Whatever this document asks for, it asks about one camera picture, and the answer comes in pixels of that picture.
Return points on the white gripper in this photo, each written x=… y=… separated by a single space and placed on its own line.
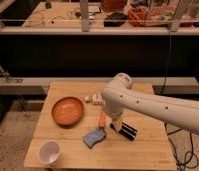
x=117 y=123

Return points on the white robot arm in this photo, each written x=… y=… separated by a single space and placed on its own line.
x=118 y=94

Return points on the orange carrot toy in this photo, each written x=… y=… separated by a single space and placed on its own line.
x=102 y=120

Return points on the black striped block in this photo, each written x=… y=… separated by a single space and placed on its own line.
x=128 y=131

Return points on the white rectangular box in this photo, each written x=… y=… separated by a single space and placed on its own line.
x=97 y=99

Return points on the wooden table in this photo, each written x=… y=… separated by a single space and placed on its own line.
x=149 y=151

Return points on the orange plate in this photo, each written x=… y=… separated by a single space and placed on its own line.
x=67 y=111

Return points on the white cup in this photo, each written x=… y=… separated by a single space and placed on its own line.
x=49 y=152

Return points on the black object on shelf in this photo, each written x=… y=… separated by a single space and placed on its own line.
x=115 y=19

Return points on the orange crate on shelf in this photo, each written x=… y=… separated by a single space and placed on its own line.
x=143 y=17

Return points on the grey metal rail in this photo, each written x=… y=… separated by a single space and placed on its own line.
x=40 y=85

